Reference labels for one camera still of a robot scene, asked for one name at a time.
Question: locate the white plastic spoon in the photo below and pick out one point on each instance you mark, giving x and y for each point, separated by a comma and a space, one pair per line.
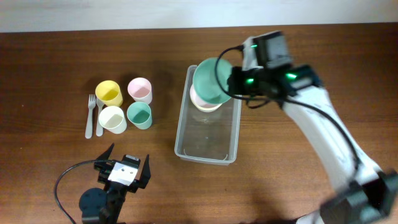
99, 128

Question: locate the green bowl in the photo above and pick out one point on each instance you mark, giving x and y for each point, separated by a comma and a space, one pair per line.
205, 82

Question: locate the green cup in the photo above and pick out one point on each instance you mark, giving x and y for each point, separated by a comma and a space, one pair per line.
140, 115

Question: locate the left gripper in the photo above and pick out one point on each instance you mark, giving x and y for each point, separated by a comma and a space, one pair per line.
144, 176

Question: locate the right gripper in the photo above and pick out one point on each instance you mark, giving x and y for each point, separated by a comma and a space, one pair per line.
234, 81

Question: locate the yellow bowl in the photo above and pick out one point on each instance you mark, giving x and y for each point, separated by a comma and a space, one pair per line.
207, 110

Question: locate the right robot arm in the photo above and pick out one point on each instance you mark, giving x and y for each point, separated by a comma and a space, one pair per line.
364, 192

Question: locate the pink cup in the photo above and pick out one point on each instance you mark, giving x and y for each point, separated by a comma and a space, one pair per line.
140, 89

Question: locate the white plastic fork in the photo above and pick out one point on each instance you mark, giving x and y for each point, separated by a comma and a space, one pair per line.
89, 122

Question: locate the pink bowl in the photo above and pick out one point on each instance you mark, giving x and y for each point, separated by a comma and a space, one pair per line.
196, 100

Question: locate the clear plastic container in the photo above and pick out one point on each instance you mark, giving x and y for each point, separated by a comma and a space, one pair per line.
209, 138

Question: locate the yellow cup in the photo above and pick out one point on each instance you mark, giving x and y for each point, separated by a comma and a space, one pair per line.
109, 93

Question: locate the cream white cup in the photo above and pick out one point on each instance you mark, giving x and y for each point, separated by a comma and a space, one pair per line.
112, 118

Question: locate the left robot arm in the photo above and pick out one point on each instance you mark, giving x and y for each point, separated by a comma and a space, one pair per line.
104, 205

